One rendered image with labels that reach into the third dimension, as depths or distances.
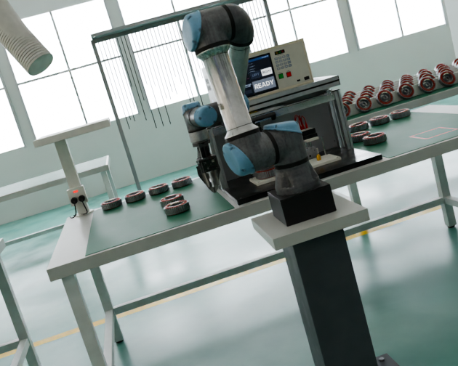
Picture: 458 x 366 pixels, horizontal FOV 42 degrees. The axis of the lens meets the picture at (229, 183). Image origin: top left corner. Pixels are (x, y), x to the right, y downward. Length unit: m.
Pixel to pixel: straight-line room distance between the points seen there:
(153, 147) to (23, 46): 5.82
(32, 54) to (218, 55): 1.58
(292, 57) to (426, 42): 7.54
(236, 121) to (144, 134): 7.10
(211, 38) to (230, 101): 0.20
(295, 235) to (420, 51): 8.46
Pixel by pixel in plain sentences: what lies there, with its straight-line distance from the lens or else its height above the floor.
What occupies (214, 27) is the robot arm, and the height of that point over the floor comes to 1.41.
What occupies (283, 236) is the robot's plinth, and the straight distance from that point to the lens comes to 1.84.
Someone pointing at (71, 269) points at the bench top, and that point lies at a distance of 2.34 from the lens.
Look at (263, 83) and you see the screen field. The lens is 2.72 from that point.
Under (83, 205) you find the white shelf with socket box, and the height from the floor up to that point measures 0.80.
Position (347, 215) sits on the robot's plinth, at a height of 0.75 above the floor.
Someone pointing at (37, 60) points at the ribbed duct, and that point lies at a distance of 3.28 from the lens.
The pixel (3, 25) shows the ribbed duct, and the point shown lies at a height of 1.81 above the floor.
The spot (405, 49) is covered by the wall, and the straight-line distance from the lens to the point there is 10.04.
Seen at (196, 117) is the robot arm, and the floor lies 1.15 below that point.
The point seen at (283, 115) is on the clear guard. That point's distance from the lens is 2.47.
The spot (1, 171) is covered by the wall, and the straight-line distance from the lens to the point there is 9.11.
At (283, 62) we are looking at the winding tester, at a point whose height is 1.24.
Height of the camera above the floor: 1.29
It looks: 11 degrees down
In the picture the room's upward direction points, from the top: 16 degrees counter-clockwise
